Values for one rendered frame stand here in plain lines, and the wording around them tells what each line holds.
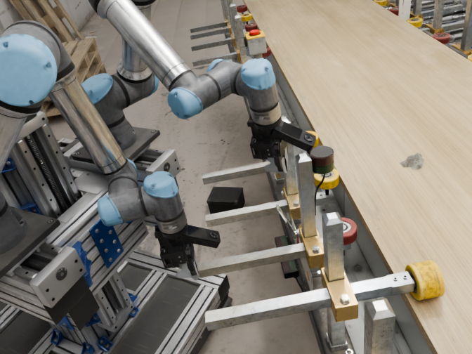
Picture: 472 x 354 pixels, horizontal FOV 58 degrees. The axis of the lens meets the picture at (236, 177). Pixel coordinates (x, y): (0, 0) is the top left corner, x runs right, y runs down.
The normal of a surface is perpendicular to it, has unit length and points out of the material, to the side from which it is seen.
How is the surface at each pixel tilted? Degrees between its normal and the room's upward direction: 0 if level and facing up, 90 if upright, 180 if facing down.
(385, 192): 0
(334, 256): 90
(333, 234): 90
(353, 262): 0
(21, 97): 85
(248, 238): 0
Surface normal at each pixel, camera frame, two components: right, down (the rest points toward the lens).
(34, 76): 0.30, 0.43
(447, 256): -0.15, -0.80
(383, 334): 0.11, 0.57
